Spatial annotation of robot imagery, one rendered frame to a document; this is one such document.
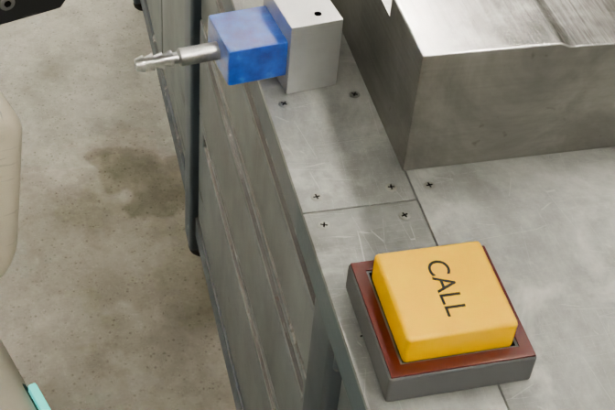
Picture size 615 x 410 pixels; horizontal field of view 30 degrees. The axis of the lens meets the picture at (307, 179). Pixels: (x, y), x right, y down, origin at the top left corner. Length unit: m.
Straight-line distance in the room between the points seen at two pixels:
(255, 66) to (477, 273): 0.22
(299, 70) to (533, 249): 0.19
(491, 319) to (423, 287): 0.04
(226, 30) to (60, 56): 1.38
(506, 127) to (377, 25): 0.10
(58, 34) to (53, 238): 0.51
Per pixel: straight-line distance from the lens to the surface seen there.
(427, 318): 0.59
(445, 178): 0.71
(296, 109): 0.75
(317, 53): 0.75
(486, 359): 0.60
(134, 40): 2.14
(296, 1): 0.75
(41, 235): 1.78
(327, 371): 0.91
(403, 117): 0.70
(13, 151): 0.76
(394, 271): 0.60
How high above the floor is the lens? 1.28
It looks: 43 degrees down
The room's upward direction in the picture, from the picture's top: 6 degrees clockwise
